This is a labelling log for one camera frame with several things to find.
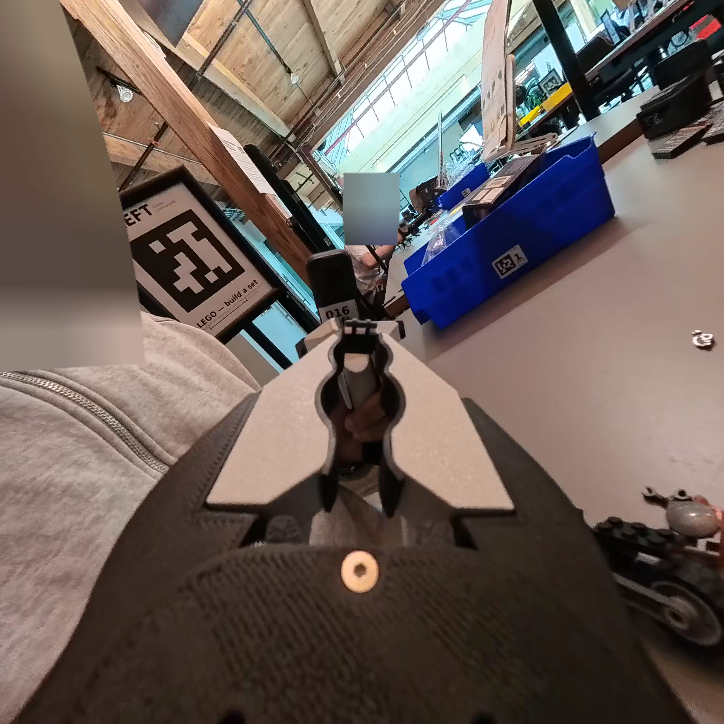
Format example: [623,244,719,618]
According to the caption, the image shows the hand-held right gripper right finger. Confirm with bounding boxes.
[370,325,517,518]

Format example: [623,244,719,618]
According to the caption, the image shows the ceiling spot lamp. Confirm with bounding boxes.
[96,67,142,105]

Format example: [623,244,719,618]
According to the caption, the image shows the paper notice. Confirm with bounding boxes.
[210,126,273,194]

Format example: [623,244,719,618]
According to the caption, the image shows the wooden beam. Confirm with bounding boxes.
[59,0,318,275]

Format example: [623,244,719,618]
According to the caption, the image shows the black pillar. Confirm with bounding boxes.
[531,0,601,121]

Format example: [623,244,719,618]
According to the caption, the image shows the black red lego build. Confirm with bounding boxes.
[590,485,724,649]

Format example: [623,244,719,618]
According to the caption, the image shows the black stand pole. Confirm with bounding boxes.
[242,143,336,262]

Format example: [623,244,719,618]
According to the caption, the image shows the flat black box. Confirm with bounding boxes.
[649,121,724,160]

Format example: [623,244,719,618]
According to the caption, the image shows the blue plastic bin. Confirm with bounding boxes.
[437,163,491,211]
[399,133,617,330]

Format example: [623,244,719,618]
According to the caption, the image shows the clear plastic bags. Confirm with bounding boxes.
[420,216,471,267]

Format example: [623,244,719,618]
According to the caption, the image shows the framed marker sign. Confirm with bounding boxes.
[118,166,282,344]

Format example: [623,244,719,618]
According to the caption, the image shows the person's left hand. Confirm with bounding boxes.
[330,391,392,475]

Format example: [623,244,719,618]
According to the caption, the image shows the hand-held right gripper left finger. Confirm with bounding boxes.
[206,325,347,514]

